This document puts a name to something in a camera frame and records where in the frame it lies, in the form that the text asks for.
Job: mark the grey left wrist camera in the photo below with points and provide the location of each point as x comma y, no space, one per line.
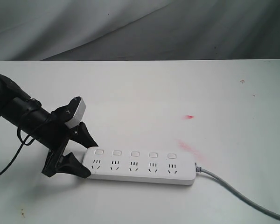
72,113

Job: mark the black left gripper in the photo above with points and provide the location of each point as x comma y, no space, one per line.
55,136

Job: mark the grey backdrop cloth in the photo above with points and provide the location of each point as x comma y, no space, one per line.
139,29

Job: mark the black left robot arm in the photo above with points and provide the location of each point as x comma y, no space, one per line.
17,107

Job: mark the white five-outlet power strip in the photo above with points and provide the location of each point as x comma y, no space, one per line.
163,167

